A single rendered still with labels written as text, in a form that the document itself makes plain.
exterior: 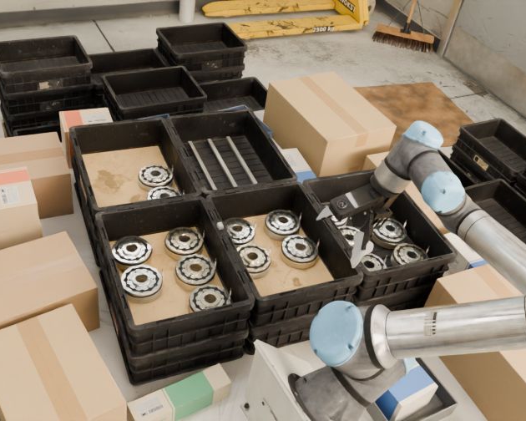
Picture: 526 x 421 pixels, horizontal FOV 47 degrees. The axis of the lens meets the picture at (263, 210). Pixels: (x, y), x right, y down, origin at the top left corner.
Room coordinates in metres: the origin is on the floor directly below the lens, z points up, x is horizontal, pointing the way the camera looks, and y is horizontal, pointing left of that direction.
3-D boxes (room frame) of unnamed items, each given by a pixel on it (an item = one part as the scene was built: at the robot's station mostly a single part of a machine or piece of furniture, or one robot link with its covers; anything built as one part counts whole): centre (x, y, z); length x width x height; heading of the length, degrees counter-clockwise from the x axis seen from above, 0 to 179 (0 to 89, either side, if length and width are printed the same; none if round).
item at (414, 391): (0.95, -0.39, 0.75); 0.20 x 0.12 x 0.09; 39
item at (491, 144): (2.63, -1.12, 0.31); 0.40 x 0.30 x 0.34; 34
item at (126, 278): (1.01, 0.27, 0.86); 0.10 x 0.10 x 0.01
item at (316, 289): (1.19, -0.06, 0.92); 0.40 x 0.30 x 0.02; 29
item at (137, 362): (1.05, 0.20, 0.76); 0.40 x 0.30 x 0.12; 29
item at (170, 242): (1.18, 0.19, 0.86); 0.10 x 0.10 x 0.01
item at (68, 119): (1.66, 0.63, 0.81); 0.16 x 0.12 x 0.07; 119
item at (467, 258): (1.43, -0.68, 0.75); 0.20 x 0.12 x 0.09; 32
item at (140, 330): (1.05, 0.20, 0.92); 0.40 x 0.30 x 0.02; 29
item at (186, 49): (2.93, 0.47, 0.37); 0.40 x 0.30 x 0.45; 124
